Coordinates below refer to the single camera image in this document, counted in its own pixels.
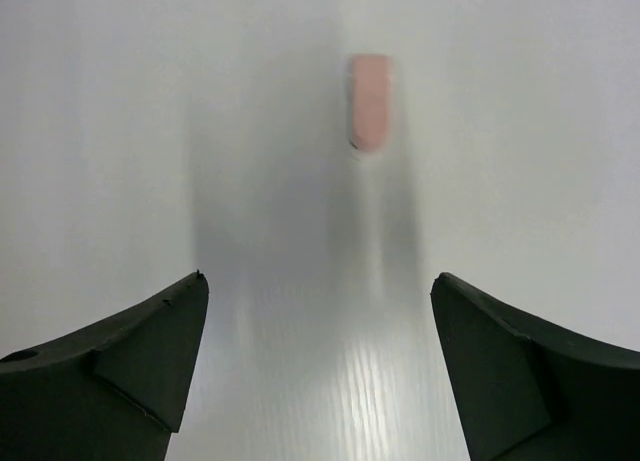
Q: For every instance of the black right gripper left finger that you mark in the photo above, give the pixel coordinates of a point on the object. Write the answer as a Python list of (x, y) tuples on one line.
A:
[(114, 390)]

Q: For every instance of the pink eraser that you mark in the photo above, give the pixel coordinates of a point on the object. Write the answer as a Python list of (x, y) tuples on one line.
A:
[(371, 98)]

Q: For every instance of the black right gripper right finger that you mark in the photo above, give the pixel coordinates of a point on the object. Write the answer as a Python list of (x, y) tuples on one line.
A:
[(528, 389)]

